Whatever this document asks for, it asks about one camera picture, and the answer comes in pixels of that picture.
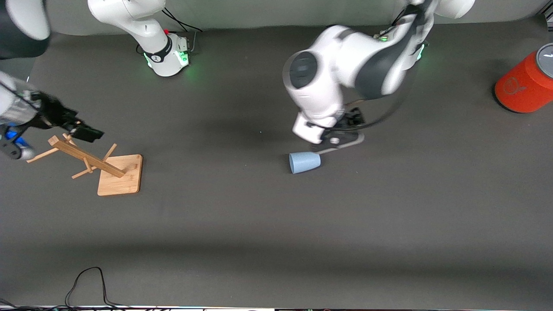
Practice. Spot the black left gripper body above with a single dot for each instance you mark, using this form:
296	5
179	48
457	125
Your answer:
353	119

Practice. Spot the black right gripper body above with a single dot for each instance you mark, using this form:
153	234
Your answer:
55	113

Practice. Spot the light blue cup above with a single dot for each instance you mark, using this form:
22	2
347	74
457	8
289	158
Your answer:
304	163

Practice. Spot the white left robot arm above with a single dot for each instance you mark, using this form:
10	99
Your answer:
337	65

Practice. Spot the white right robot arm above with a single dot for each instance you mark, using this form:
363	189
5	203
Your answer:
129	17

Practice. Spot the wooden mug rack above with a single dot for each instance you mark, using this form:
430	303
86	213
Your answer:
121	181

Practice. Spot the orange cylindrical can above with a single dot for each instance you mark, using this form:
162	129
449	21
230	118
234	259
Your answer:
522	86

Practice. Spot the aluminium frame rail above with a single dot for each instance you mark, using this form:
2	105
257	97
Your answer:
548	16

